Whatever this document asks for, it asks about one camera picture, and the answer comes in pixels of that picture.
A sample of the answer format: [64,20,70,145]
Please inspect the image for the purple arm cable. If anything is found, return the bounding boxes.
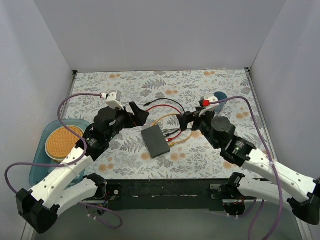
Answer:
[207,96,284,240]
[4,92,123,230]

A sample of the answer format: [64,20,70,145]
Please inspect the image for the orange woven round plate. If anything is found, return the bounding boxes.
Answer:
[45,126,79,163]

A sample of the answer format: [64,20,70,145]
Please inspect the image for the black ethernet cable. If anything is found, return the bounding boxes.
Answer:
[144,97,186,138]

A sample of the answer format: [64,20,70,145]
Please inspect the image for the blue plastic cup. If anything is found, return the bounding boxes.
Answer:
[214,91,228,114]

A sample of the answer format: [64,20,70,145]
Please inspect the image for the grey ethernet cable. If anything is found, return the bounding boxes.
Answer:
[161,128,182,136]

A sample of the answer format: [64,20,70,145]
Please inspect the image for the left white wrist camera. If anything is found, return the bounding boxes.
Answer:
[105,90,124,110]

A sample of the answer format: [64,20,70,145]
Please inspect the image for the aluminium frame rail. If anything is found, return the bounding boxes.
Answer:
[24,181,301,208]

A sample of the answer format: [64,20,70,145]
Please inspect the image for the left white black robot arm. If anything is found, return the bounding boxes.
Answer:
[15,102,149,234]

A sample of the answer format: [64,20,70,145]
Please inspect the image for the teal plastic tray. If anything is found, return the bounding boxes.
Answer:
[29,119,90,187]

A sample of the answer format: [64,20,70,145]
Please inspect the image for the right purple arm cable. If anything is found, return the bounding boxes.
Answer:
[207,96,284,240]

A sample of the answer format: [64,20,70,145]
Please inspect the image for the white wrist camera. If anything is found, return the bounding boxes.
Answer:
[199,95,220,117]
[105,90,124,110]

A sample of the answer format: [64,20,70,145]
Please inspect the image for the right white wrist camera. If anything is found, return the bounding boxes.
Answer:
[199,95,220,117]

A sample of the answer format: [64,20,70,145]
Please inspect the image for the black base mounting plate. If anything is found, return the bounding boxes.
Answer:
[77,172,258,218]

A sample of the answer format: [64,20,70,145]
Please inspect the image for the black network switch box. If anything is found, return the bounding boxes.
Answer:
[141,125,171,159]

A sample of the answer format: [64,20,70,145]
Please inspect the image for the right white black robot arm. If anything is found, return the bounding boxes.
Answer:
[177,107,320,225]

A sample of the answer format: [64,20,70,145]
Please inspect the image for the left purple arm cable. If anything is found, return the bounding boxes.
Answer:
[4,92,123,230]

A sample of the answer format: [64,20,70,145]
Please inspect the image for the floral patterned table mat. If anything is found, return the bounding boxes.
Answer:
[65,69,268,179]

